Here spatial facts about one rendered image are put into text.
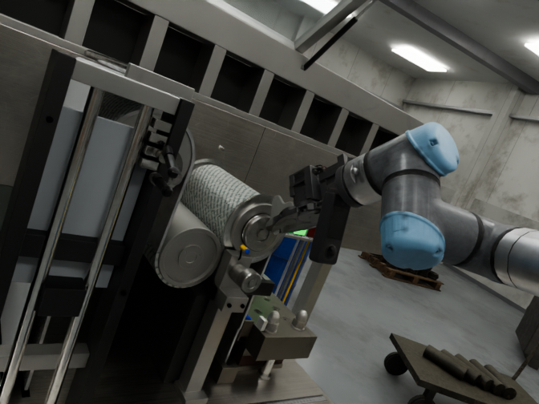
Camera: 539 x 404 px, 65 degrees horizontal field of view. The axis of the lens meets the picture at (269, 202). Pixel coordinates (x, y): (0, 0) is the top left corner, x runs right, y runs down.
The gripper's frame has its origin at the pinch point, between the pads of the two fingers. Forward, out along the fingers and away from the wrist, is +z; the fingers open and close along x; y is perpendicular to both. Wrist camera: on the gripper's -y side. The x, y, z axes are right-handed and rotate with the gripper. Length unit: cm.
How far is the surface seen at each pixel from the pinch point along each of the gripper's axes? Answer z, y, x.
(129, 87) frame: -16.9, 6.8, 35.9
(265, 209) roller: 0.9, 4.3, 1.2
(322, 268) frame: 59, 12, -77
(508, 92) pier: 162, 476, -822
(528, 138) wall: 158, 369, -834
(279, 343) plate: 16.7, -19.2, -14.0
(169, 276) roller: 12.1, -7.7, 15.4
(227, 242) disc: 6.6, -1.5, 6.4
